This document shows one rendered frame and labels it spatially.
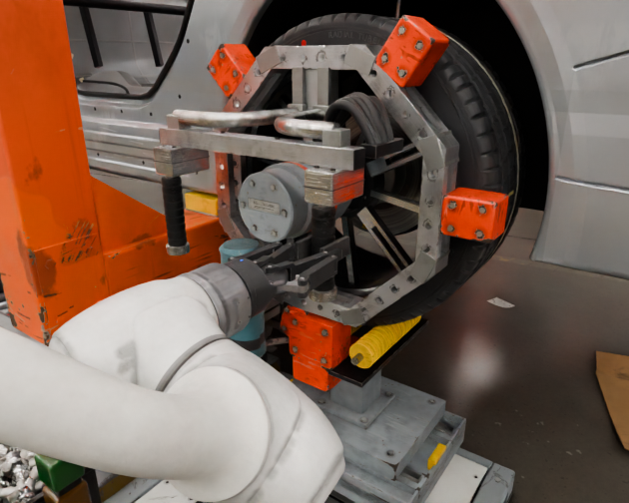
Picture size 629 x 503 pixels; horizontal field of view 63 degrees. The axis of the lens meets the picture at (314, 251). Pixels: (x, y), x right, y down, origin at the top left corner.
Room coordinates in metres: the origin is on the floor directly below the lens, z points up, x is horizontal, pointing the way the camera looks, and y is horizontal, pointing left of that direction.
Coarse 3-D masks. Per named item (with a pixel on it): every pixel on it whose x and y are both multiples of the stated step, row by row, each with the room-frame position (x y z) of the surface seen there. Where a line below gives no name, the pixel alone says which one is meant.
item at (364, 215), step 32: (288, 96) 1.20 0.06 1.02; (256, 128) 1.18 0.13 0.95; (256, 160) 1.21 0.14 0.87; (384, 160) 1.01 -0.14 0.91; (384, 192) 1.02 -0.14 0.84; (352, 224) 1.07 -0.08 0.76; (384, 224) 1.03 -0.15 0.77; (352, 256) 1.06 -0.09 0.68; (384, 256) 1.24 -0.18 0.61; (352, 288) 1.03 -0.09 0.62
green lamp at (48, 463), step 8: (40, 456) 0.47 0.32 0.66; (40, 464) 0.47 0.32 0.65; (48, 464) 0.46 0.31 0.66; (56, 464) 0.46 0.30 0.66; (64, 464) 0.47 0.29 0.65; (72, 464) 0.48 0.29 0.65; (40, 472) 0.47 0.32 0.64; (48, 472) 0.46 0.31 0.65; (56, 472) 0.46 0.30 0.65; (64, 472) 0.47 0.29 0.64; (72, 472) 0.47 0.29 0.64; (80, 472) 0.48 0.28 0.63; (48, 480) 0.46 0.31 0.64; (56, 480) 0.46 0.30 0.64; (64, 480) 0.47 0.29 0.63; (72, 480) 0.47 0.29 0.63; (56, 488) 0.46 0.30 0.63
